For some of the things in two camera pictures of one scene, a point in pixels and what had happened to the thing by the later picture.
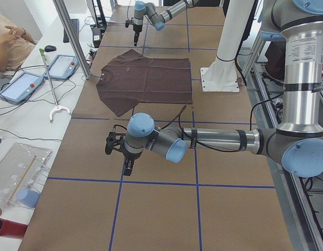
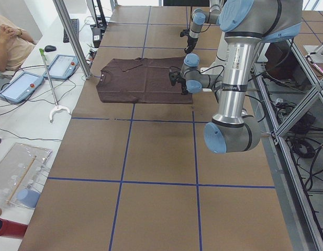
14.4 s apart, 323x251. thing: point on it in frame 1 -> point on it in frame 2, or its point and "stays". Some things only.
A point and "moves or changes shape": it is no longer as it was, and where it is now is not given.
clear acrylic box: (18, 176) stays
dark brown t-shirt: (131, 78) moves or changes shape
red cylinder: (8, 229) stays
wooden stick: (8, 201) stays
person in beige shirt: (12, 45) stays
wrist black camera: (114, 140) -> (173, 77)
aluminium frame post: (61, 9) stays
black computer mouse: (49, 48) stays
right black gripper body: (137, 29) -> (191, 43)
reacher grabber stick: (41, 50) stays
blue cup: (28, 197) stays
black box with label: (97, 36) stays
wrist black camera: (127, 22) -> (184, 32)
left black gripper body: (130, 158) -> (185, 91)
